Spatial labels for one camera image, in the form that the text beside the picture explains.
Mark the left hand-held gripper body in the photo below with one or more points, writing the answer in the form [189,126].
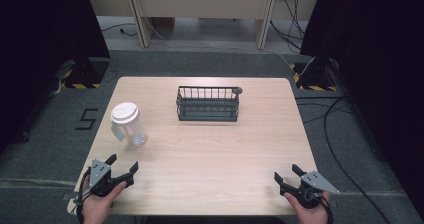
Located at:
[99,172]

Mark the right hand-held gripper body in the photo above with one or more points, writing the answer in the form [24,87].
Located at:
[315,184]

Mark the person's right hand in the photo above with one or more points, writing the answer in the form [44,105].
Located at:
[310,214]

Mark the person's left hand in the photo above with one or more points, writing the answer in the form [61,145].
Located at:
[100,205]

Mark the clear pitcher with white lid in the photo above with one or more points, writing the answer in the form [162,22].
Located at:
[128,124]

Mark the black stand base striped tape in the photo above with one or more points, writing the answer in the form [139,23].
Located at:
[86,74]
[315,77]

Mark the black curtain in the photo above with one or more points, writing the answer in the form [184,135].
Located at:
[376,67]
[43,50]

